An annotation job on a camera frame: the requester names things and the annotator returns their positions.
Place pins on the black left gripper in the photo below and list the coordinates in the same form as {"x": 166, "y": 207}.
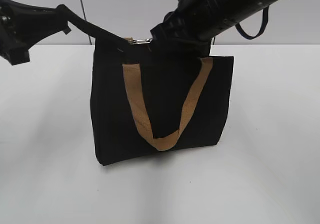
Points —
{"x": 23, "y": 26}

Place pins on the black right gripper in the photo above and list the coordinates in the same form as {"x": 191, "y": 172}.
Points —
{"x": 174, "y": 31}

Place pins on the silver zipper pull with ring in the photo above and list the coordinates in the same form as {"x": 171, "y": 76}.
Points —
{"x": 140, "y": 41}

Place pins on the black canvas tote bag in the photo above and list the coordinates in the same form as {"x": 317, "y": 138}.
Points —
{"x": 166, "y": 81}

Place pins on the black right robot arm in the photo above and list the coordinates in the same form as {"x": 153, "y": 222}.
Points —
{"x": 196, "y": 22}

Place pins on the tan front bag handle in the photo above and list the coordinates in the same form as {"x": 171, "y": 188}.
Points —
{"x": 134, "y": 92}

